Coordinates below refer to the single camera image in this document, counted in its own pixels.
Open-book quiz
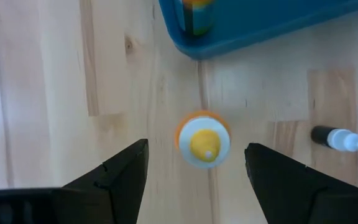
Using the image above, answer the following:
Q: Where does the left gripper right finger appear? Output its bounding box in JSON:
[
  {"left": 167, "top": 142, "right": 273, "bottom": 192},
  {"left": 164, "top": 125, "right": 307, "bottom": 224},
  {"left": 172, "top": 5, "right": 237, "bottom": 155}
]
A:
[{"left": 244, "top": 142, "right": 358, "bottom": 224}]

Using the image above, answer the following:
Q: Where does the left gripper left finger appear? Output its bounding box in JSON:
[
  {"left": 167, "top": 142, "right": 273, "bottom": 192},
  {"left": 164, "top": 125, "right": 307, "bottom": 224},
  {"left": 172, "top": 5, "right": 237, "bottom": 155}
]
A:
[{"left": 0, "top": 138, "right": 150, "bottom": 224}]

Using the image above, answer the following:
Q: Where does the black marker pen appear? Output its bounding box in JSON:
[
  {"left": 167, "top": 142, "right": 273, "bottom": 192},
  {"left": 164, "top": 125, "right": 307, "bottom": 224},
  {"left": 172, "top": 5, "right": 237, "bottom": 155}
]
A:
[{"left": 310, "top": 125, "right": 358, "bottom": 153}]

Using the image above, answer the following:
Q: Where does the large yellow food coloring bottle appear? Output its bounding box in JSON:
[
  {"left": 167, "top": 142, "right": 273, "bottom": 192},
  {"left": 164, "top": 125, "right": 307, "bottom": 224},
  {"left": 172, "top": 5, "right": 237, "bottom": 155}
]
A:
[
  {"left": 175, "top": 0, "right": 216, "bottom": 37},
  {"left": 174, "top": 110, "right": 232, "bottom": 170}
]

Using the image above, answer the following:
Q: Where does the teal plastic bin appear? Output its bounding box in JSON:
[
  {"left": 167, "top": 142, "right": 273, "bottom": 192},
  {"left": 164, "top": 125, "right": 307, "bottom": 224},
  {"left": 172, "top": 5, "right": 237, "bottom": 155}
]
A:
[{"left": 157, "top": 0, "right": 358, "bottom": 61}]

